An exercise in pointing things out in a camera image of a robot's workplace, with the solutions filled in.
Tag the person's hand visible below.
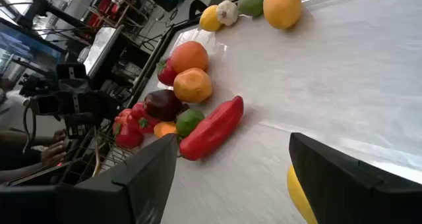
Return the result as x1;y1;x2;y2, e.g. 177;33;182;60
51;128;69;143
41;141;69;169

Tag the round orange fruit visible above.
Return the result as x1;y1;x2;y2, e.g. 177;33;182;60
169;40;209;74

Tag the red tomato with green calyx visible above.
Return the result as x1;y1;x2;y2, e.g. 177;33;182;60
131;101;162;134
156;57;179;87

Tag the metal wire basket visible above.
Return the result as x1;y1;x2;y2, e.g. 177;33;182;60
59;118;141;187

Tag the yellow orange mango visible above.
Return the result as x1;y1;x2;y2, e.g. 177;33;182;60
262;0;303;30

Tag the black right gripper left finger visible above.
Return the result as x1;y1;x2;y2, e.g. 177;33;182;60
0;133;179;224

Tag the white garlic bulb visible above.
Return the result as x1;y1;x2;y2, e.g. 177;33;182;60
216;0;239;27

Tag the person's forearm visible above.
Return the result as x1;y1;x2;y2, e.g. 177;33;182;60
0;151;45;185
0;130;55;149

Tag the long red pepper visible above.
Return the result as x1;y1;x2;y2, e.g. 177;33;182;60
179;95;245;161

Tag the computer monitor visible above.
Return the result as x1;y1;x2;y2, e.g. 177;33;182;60
0;18;67;83

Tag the orange carrot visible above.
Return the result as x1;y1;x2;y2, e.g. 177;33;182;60
153;121;178;139

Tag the glossy grey panel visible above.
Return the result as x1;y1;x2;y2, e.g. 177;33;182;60
84;25;125;78

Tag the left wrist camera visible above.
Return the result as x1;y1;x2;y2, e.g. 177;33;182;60
28;94;62;117

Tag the dark purple plum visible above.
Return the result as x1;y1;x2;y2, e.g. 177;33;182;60
143;89;189;122

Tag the yellow lemon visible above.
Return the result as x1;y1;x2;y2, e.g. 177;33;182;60
198;5;224;32
286;164;318;224

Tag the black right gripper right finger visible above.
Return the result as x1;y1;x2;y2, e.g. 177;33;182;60
289;132;422;224

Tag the green lime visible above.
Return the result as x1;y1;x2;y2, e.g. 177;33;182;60
175;108;206;138

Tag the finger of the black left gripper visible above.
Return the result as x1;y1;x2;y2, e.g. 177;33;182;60
64;114;97;140
55;63;88;82

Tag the green avocado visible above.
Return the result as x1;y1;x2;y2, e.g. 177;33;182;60
237;0;266;18

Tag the red bell pepper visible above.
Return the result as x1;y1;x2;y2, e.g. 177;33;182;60
112;108;144;150

